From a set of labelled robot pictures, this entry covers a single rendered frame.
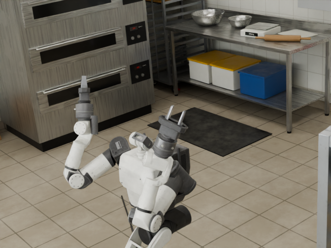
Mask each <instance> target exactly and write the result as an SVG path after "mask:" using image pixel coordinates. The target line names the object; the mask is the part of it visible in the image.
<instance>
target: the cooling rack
mask: <svg viewBox="0 0 331 248"><path fill-rule="evenodd" d="M151 5H152V15H153V26H154V37H155V47H156V58H157V68H158V73H155V74H153V82H154V83H156V82H157V81H159V82H162V83H164V84H167V85H172V86H173V77H172V76H171V73H172V69H170V58H169V46H168V35H167V30H165V27H166V26H167V23H166V7H165V0H162V12H163V23H164V34H165V51H166V62H167V70H165V71H162V72H159V63H158V52H157V42H156V31H155V20H154V9H153V0H151ZM187 68H189V65H182V66H179V67H177V68H176V72H178V71H181V70H184V69H187ZM187 74H190V71H189V70H188V71H185V72H182V73H179V74H177V78H178V77H181V76H184V75H187ZM167 76H168V77H167ZM180 82H182V81H180V80H177V83H180Z"/></svg>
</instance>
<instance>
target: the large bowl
mask: <svg viewBox="0 0 331 248"><path fill-rule="evenodd" d="M191 15H192V18H193V20H194V21H195V22H196V23H197V24H199V25H202V26H212V25H215V24H217V23H219V22H220V21H221V20H222V18H223V16H224V11H223V10H220V9H204V10H198V11H195V12H192V13H191Z"/></svg>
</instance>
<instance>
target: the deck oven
mask: <svg viewBox="0 0 331 248"><path fill-rule="evenodd" d="M82 76H86V78H87V86H88V88H90V101H91V102H90V103H91V104H93V108H94V112H93V113H94V116H98V132H100V131H103V130H105V129H108V128H111V127H114V126H116V125H119V124H122V123H125V122H128V121H130V120H133V119H136V118H138V117H141V116H144V115H147V114H149V113H151V112H152V110H151V104H153V103H155V93H154V83H153V73H152V63H151V53H150V42H149V32H148V22H147V12H146V2H145V0H0V120H1V121H2V122H3V123H5V124H6V126H7V131H9V132H11V133H12V134H14V135H16V136H17V137H19V138H21V139H22V140H24V141H25V142H27V143H29V144H30V145H32V146H34V147H35V148H37V149H39V150H40V151H42V152H45V151H48V150H51V149H53V148H56V147H59V146H62V145H64V144H67V143H70V142H73V141H75V140H76V138H77V137H78V136H79V135H78V134H76V133H75V131H74V125H75V124H76V122H78V119H77V118H76V110H75V105H76V104H78V103H79V102H78V100H79V93H78V92H79V90H78V89H79V88H80V87H81V80H82Z"/></svg>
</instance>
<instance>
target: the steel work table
mask: <svg viewBox="0 0 331 248"><path fill-rule="evenodd" d="M208 9H219V8H213V7H208ZM220 10H223V11H224V16H223V18H222V20H221V21H220V22H219V23H217V24H215V25H212V26H202V25H199V24H197V23H196V22H195V21H194V20H193V19H192V20H188V21H185V22H181V23H177V24H173V25H170V26H166V27H165V30H168V31H169V41H170V53H171V65H172V77H173V89H174V95H175V96H178V84H177V80H180V81H183V82H186V83H190V84H193V85H196V86H200V87H203V88H206V89H210V90H213V91H216V92H220V93H224V94H227V95H231V96H234V97H237V98H241V99H244V100H247V101H250V102H254V103H257V104H260V105H264V106H267V107H270V108H274V109H277V110H280V111H284V112H286V127H287V133H289V134H290V133H292V111H294V110H297V109H299V108H301V107H304V106H306V105H308V104H310V103H313V102H315V101H317V100H319V99H322V98H325V112H324V113H325V116H328V115H329V113H330V82H331V25H329V24H322V23H315V22H309V21H302V20H295V19H288V18H281V17H274V16H267V15H261V14H254V13H247V12H240V11H233V10H226V9H220ZM236 15H248V16H251V17H252V18H251V22H250V23H249V25H252V24H255V23H257V22H261V23H270V24H279V26H280V27H281V32H285V31H290V30H295V29H298V30H302V31H307V32H311V33H315V34H318V35H317V36H312V37H310V38H311V39H310V40H301V41H300V42H294V41H265V39H255V38H252V37H245V36H241V35H240V30H242V29H245V27H246V26H245V27H243V28H236V27H233V26H232V25H231V24H230V23H229V20H228V18H229V17H231V16H236ZM249 25H247V26H249ZM173 32H179V33H184V34H189V35H194V36H199V37H204V38H208V50H209V52H210V51H213V45H212V40H213V39H214V40H218V41H223V42H228V43H233V44H238V45H243V46H248V47H252V48H257V49H262V50H267V51H272V52H277V53H282V54H286V90H285V91H283V92H281V93H278V94H276V95H274V96H271V97H269V98H267V99H261V98H257V97H254V96H250V95H246V94H243V93H241V92H240V89H238V90H235V91H232V90H229V89H225V88H222V87H218V86H215V85H213V84H212V83H210V84H208V83H204V82H201V81H198V80H195V79H191V78H190V74H187V75H184V76H181V77H178V78H177V72H176V59H175V47H174V35H173ZM325 42H326V66H325V95H324V94H320V93H315V92H311V91H307V90H303V89H299V88H295V87H292V54H294V53H297V52H299V51H302V50H305V49H308V48H311V47H313V46H316V45H319V44H322V43H325Z"/></svg>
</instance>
